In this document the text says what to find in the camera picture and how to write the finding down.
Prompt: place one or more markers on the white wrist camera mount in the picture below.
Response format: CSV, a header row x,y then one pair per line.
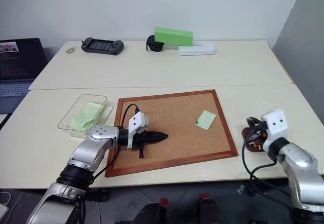
x,y
137,123
275,125

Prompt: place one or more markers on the black round zip case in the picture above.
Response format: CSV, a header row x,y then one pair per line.
x,y
153,45

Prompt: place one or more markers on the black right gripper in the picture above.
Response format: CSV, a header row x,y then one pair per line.
x,y
258,131

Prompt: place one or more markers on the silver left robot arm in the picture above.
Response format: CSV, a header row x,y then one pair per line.
x,y
88,153

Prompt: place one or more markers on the small grey oval object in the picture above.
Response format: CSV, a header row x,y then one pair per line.
x,y
70,49

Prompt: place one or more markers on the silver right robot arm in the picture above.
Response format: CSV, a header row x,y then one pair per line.
x,y
297,165

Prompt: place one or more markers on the dark laptop computer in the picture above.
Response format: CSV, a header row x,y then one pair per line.
x,y
17,64

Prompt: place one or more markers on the small brown tray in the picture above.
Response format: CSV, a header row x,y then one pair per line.
x,y
249,135

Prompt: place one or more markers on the black handheld game console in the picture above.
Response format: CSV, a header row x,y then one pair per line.
x,y
102,45

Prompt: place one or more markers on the green sticky notes in tray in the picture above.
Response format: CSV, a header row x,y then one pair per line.
x,y
107,113

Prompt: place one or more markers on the wood-framed cork board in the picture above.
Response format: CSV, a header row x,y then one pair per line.
x,y
174,135

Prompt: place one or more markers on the dark rounded shape red cap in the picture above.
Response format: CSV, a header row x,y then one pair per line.
x,y
152,212
207,208

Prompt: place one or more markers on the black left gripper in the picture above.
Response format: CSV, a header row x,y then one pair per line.
x,y
140,139

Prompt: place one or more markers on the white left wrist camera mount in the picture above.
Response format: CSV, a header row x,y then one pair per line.
x,y
137,123

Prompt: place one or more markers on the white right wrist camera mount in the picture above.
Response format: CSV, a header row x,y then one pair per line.
x,y
275,125

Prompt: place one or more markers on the green rectangular block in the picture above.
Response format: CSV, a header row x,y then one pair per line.
x,y
174,36

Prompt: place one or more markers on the clear plastic box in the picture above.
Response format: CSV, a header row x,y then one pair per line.
x,y
76,107

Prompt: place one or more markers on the white flat box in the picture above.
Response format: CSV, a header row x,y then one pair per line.
x,y
197,50

